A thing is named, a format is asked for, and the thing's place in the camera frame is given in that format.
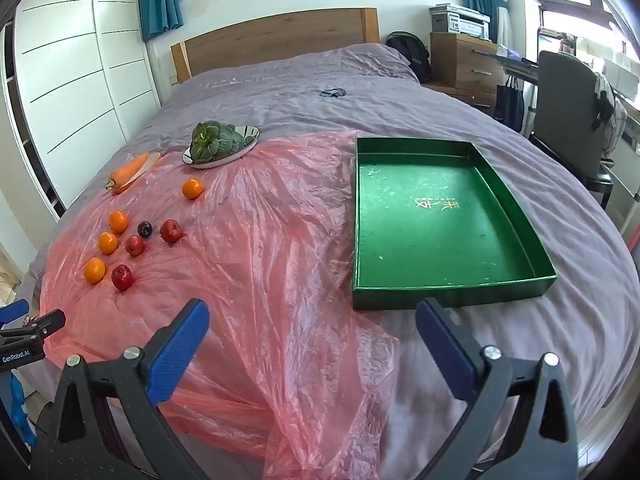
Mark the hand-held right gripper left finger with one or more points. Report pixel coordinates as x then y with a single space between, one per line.
180 350

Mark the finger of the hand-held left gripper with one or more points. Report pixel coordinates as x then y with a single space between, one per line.
15 311
46 322

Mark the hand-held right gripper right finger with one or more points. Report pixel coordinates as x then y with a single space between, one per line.
445 350

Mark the orange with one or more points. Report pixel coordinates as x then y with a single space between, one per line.
192 188
94 270
118 221
107 242

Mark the red apple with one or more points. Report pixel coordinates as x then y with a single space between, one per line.
171 230
135 245
122 277

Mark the green cardboard tray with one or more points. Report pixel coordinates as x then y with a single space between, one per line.
425 240

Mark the dark purple plum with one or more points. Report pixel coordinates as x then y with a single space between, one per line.
145 229

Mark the pink plastic sheet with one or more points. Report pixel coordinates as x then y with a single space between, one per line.
260 240

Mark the carrot on small plate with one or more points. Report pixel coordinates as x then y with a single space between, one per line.
153 158

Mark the bok choy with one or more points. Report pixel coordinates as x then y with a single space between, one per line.
215 140

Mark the oval silver plate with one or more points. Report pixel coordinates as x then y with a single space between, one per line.
249 135

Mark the white wardrobe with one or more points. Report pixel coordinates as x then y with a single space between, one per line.
65 85

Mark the dark blue tote bag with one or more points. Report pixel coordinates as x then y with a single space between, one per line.
510 105

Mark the grey chair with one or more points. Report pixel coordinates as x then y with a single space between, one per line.
565 110

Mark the small black item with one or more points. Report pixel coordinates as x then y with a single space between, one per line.
332 93

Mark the wooden nightstand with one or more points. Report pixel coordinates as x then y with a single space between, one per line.
460 65

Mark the clothes on chair back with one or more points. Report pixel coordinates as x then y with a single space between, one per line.
607 105

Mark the black backpack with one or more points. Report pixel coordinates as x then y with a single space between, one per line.
410 55

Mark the wooden headboard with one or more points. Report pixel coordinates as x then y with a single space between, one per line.
275 40

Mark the white printer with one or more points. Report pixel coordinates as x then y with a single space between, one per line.
460 20

